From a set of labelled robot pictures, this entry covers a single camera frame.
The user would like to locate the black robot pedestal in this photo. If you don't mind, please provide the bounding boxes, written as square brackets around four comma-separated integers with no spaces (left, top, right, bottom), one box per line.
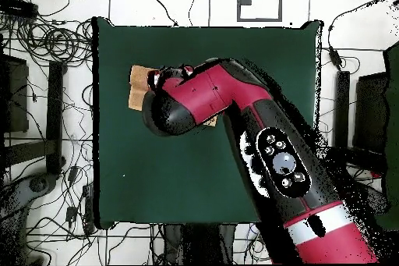
[163,223,236,265]

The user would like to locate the black power strip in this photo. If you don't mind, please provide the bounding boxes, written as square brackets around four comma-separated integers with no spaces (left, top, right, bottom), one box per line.
[0,0,39,20]
[82,184,96,234]

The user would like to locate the black power adapter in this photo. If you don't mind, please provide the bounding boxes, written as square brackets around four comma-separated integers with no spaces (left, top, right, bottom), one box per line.
[328,45,344,70]
[67,165,79,184]
[65,205,78,225]

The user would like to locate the black cable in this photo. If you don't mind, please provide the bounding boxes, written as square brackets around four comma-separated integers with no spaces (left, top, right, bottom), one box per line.
[143,0,179,27]

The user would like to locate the black box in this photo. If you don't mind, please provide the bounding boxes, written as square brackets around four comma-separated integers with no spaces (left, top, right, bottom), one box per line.
[0,53,30,133]
[353,72,389,154]

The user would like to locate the black stand leg frame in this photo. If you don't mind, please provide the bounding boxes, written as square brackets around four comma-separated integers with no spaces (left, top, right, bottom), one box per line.
[0,60,66,176]
[330,70,389,181]

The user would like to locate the tan terry towel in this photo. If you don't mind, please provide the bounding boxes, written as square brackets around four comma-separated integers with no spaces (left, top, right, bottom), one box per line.
[128,65,218,128]

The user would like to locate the coiled black cables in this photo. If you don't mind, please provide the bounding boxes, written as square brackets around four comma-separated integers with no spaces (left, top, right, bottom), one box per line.
[15,17,94,64]

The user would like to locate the dark grey stand base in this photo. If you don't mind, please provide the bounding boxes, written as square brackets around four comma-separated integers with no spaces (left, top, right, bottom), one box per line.
[358,181,390,215]
[0,172,58,226]

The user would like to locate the dark green table cloth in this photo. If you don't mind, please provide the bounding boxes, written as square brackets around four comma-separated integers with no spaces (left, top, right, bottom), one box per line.
[92,16,323,230]

